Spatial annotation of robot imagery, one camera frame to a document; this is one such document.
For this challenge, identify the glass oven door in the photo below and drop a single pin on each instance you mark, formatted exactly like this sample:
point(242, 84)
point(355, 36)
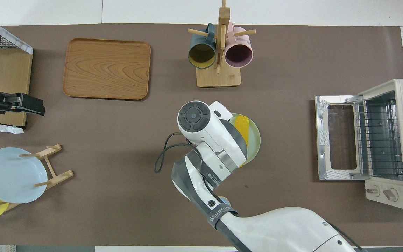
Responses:
point(322, 140)

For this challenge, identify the pink mug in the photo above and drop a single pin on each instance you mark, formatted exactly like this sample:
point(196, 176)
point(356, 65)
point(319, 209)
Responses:
point(238, 54)

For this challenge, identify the wooden shelf box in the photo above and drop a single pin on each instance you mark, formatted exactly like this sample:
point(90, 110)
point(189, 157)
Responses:
point(19, 44)

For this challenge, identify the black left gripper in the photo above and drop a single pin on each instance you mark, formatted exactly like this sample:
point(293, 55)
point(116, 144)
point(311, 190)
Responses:
point(12, 103)

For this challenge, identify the yellow corn cob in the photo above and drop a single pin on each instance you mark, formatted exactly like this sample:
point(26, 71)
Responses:
point(241, 127)

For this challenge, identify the dark blue mug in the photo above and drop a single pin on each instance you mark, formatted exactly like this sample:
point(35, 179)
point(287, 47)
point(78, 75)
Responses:
point(201, 56)

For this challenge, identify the beige oven knob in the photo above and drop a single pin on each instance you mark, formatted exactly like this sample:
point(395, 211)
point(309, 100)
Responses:
point(391, 194)
point(373, 191)

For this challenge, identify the wooden tray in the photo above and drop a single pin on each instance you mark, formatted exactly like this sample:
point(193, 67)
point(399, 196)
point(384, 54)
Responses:
point(107, 70)

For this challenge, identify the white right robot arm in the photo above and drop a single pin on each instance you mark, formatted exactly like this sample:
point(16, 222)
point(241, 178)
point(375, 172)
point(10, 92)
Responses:
point(275, 227)

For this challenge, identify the brown table mat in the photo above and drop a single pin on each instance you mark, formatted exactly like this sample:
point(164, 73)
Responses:
point(100, 157)

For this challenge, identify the wooden mug tree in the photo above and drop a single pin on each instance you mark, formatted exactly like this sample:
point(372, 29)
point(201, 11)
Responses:
point(219, 78)

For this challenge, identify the light blue plate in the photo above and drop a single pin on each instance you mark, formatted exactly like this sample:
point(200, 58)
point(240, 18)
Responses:
point(12, 175)

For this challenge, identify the light green plate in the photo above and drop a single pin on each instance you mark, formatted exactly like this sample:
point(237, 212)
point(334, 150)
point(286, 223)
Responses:
point(254, 140)

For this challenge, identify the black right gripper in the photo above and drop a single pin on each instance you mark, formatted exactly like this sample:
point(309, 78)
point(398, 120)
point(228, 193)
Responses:
point(240, 143)

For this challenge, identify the wooden plate rack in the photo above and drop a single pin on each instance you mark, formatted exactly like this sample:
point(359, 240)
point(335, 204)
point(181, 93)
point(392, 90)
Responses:
point(59, 176)

